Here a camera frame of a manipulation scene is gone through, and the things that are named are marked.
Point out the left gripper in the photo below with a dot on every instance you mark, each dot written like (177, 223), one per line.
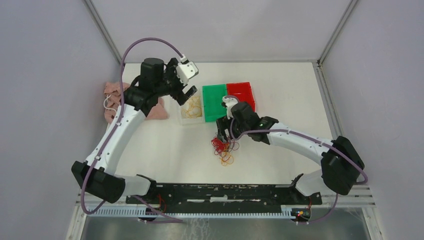
(171, 71)

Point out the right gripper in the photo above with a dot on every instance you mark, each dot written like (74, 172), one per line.
(223, 123)

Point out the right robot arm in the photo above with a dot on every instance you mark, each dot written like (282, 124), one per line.
(341, 167)

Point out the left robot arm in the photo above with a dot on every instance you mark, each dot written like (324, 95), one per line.
(97, 174)

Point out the green plastic bin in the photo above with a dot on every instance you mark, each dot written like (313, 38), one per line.
(212, 101)

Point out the clear plastic bin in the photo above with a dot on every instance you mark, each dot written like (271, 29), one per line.
(192, 112)

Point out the red plastic bin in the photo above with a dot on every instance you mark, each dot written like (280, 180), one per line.
(243, 92)

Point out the pink cloth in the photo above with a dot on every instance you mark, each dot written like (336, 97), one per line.
(113, 100)

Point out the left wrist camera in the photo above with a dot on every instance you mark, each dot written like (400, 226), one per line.
(186, 70)

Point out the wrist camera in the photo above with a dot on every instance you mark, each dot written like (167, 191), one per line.
(186, 70)
(229, 101)

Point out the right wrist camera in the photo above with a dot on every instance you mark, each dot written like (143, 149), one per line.
(229, 101)

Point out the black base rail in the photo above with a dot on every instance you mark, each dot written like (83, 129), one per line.
(211, 198)

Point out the white comb cable duct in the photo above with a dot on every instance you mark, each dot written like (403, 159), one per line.
(144, 212)

